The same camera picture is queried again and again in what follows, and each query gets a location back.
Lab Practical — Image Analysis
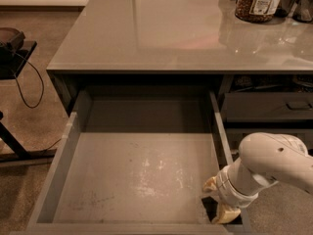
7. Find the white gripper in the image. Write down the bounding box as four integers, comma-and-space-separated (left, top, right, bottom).
202, 165, 258, 224

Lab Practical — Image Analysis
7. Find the grey drawer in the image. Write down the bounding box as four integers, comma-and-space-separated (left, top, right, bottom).
11, 88, 251, 235
221, 92, 313, 122
226, 129, 313, 154

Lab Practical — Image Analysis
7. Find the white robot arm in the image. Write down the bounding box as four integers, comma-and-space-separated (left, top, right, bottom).
203, 132, 313, 224

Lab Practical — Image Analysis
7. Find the clear jar of nuts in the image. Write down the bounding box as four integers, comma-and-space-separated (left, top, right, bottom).
235, 0, 281, 24

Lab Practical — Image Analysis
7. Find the dark glass container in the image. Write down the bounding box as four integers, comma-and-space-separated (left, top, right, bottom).
292, 0, 313, 23
274, 0, 302, 19

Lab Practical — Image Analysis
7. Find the black side table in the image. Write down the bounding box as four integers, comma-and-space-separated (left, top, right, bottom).
0, 41, 57, 163

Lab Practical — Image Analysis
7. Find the black device on table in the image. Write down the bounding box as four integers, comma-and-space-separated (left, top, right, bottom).
0, 27, 25, 64

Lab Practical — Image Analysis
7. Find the grey drawer cabinet frame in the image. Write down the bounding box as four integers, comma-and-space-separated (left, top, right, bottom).
48, 70, 313, 129

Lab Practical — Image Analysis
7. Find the thin black hanging cable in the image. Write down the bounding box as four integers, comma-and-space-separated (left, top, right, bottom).
9, 52, 45, 110

